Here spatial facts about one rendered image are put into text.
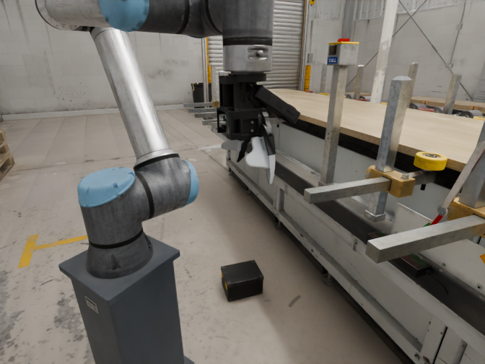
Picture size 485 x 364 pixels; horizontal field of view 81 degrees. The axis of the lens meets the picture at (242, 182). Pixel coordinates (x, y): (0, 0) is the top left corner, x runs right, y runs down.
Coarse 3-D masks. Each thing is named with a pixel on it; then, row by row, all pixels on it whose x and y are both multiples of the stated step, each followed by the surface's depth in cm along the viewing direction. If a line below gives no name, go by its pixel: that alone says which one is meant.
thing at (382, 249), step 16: (448, 224) 57; (464, 224) 57; (480, 224) 57; (368, 240) 51; (384, 240) 51; (400, 240) 51; (416, 240) 52; (432, 240) 53; (448, 240) 55; (384, 256) 50; (400, 256) 52
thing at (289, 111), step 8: (264, 88) 53; (256, 96) 53; (264, 96) 53; (272, 96) 54; (264, 104) 55; (272, 104) 55; (280, 104) 55; (288, 104) 56; (272, 112) 59; (280, 112) 56; (288, 112) 57; (296, 112) 57; (288, 120) 58; (296, 120) 58
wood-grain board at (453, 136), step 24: (288, 96) 242; (312, 96) 242; (312, 120) 146; (360, 120) 140; (408, 120) 140; (432, 120) 140; (456, 120) 140; (480, 120) 140; (408, 144) 97; (432, 144) 97; (456, 144) 97; (456, 168) 81
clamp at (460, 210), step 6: (456, 198) 65; (456, 204) 64; (462, 204) 62; (456, 210) 64; (462, 210) 63; (468, 210) 61; (474, 210) 60; (480, 210) 60; (450, 216) 65; (456, 216) 64; (462, 216) 63; (480, 216) 59
